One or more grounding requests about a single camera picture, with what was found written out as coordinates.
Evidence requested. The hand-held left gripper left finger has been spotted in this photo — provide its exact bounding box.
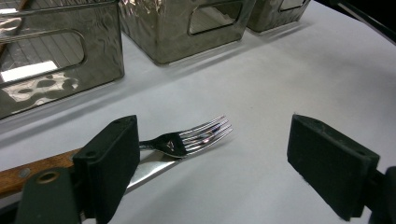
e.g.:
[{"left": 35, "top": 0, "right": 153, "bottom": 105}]
[{"left": 71, "top": 114, "right": 141, "bottom": 224}]

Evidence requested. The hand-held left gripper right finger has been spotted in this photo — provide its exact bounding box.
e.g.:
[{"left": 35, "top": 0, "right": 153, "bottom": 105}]
[{"left": 286, "top": 113, "right": 381, "bottom": 222}]

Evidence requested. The wooden-handled table knife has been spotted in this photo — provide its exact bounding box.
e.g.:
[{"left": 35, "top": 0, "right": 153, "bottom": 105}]
[{"left": 0, "top": 147, "right": 189, "bottom": 196}]

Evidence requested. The wooden-handled metal fork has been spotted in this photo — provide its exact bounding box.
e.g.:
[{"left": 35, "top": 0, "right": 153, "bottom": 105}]
[{"left": 138, "top": 114, "right": 234, "bottom": 160}]

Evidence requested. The translucent grey storage bin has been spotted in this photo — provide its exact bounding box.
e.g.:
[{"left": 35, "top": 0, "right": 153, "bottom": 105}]
[
  {"left": 247, "top": 0, "right": 312, "bottom": 34},
  {"left": 0, "top": 0, "right": 126, "bottom": 121},
  {"left": 118, "top": 0, "right": 258, "bottom": 66}
]

